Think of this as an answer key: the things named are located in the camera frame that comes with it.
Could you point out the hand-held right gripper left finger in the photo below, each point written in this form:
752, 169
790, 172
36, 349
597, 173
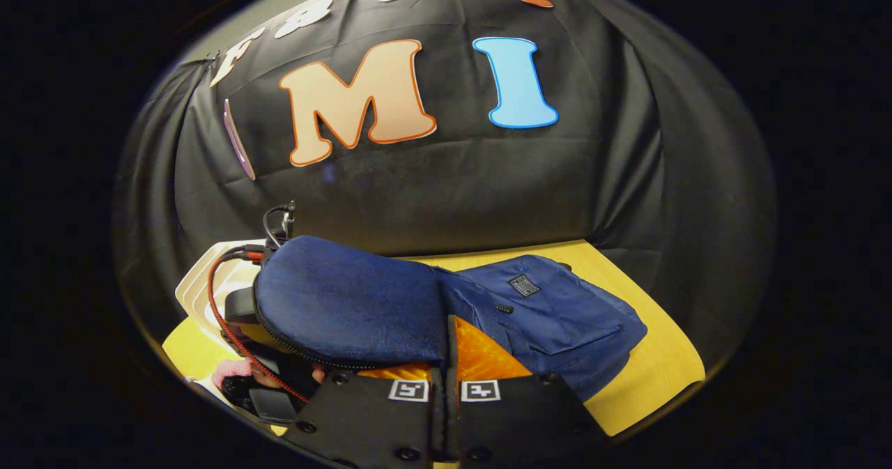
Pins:
362, 420

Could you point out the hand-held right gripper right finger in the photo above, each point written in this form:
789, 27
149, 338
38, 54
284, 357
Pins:
452, 357

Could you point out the white bookshelf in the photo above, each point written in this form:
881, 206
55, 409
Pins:
198, 295

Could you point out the blue schoolbag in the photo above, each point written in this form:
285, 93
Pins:
348, 302

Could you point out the black backdrop cloth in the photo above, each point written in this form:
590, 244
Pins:
488, 190

